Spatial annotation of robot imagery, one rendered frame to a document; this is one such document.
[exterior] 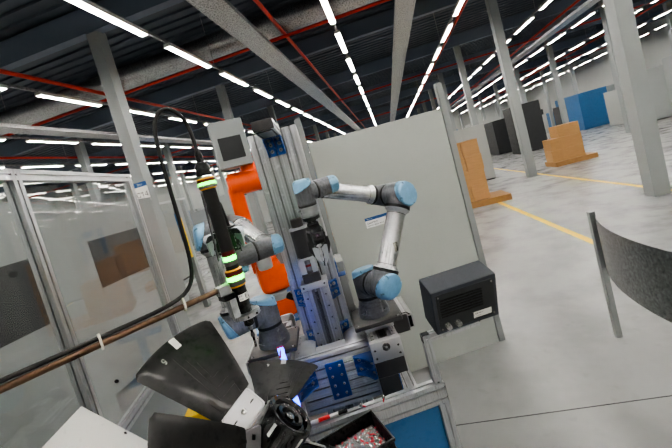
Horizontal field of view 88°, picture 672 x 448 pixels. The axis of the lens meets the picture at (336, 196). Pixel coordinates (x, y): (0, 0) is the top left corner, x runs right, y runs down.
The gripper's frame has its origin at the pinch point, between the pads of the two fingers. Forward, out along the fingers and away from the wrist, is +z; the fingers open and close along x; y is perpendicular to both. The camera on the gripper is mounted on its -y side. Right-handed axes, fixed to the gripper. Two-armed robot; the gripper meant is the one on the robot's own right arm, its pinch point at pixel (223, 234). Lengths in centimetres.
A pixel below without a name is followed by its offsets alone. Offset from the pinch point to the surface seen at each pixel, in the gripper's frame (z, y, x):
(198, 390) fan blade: 10.9, 33.1, 15.1
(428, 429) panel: -20, 97, -50
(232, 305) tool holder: 10.6, 16.6, 2.3
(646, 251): -27, 75, -195
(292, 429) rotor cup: 23.1, 44.1, -3.0
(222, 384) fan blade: 10.0, 34.4, 9.9
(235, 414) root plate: 13.6, 40.8, 8.6
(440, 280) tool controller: -15, 42, -69
